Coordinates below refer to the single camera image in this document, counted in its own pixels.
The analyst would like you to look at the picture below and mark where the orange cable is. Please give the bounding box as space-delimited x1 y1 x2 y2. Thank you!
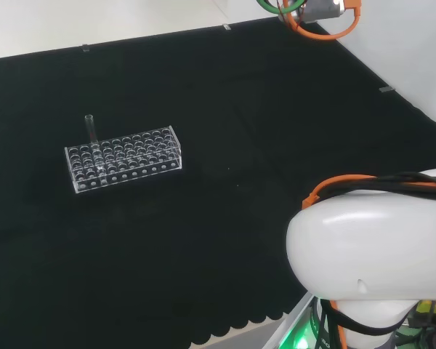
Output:
280 0 436 349

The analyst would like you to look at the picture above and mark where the black cable bundle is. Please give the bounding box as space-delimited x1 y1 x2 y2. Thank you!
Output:
314 171 436 204

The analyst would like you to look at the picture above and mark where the black bench cloth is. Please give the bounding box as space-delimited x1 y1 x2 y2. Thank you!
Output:
0 16 436 349

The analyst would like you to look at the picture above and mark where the clear test tube rack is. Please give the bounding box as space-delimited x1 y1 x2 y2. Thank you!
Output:
64 125 183 195

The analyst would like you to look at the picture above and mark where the metal base plate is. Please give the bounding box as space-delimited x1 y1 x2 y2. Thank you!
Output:
267 292 315 349

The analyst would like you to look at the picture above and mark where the clear glass test tube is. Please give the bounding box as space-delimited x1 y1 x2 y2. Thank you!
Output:
84 113 105 174

